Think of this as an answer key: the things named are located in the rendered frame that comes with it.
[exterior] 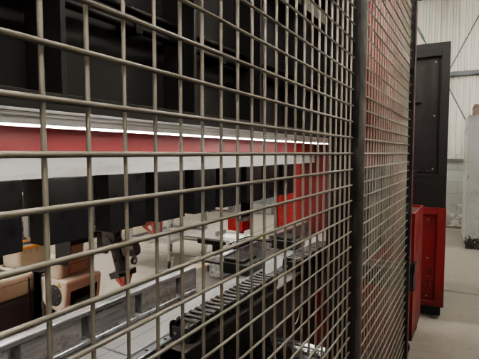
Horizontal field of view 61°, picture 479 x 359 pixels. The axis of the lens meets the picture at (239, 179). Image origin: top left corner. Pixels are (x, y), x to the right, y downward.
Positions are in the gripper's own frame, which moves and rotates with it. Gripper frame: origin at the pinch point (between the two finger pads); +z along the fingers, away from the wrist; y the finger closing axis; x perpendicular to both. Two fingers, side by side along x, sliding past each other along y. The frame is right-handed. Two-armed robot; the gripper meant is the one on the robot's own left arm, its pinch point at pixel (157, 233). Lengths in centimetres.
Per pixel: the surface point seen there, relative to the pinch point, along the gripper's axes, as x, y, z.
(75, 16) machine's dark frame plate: -76, -91, -43
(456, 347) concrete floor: -81, 160, 153
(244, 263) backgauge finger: -62, -40, 28
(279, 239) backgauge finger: -59, 2, 27
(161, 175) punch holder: -55, -55, -9
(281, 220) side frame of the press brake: -25, 95, 19
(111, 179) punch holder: -53, -76, -10
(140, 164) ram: -56, -64, -13
